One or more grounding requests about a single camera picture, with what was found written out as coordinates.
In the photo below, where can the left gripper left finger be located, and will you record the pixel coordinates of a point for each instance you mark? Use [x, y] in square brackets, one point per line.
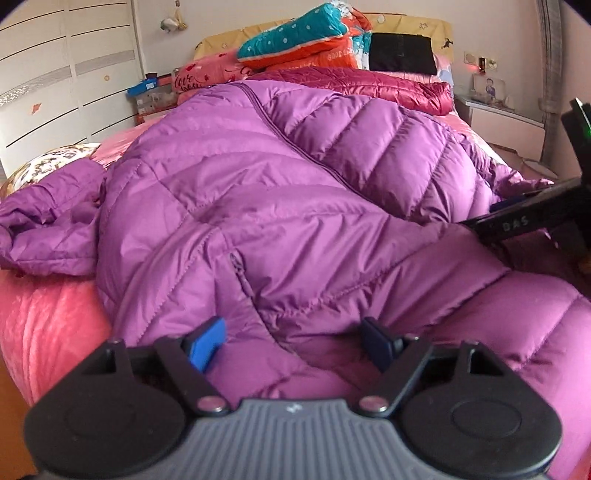
[175, 365]

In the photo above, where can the black folded garment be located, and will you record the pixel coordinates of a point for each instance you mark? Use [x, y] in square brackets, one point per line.
[404, 53]

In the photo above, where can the white bedside table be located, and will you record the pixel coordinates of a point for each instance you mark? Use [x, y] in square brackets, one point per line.
[503, 128]

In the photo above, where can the floral patterned pillow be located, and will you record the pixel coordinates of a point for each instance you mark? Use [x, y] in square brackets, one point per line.
[39, 167]

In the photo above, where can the blue storage box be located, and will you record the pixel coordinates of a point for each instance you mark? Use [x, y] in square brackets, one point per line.
[152, 96]

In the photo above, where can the framed child photo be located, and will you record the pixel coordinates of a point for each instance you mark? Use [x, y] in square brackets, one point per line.
[488, 89]

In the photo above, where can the wall socket with charger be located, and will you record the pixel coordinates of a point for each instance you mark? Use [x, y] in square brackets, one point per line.
[479, 63]

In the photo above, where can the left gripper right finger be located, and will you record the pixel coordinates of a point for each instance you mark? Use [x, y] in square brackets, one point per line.
[409, 365]

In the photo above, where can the teal and orange quilt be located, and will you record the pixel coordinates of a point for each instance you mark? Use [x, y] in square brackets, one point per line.
[321, 29]

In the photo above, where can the grey plaid curtain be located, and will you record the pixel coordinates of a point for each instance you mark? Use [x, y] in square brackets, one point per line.
[551, 26]

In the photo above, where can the pink folded blanket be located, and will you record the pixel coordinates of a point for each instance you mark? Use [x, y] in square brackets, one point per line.
[218, 68]

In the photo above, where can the yellow headboard cover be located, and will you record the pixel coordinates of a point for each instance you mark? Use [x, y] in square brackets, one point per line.
[439, 31]

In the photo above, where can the pink bed with bedspread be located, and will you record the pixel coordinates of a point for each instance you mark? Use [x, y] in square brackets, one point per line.
[50, 332]

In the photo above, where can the purple down jacket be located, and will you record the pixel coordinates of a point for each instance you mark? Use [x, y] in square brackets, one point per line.
[534, 318]

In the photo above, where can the white sliding wardrobe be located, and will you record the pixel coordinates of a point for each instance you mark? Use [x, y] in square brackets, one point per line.
[65, 70]

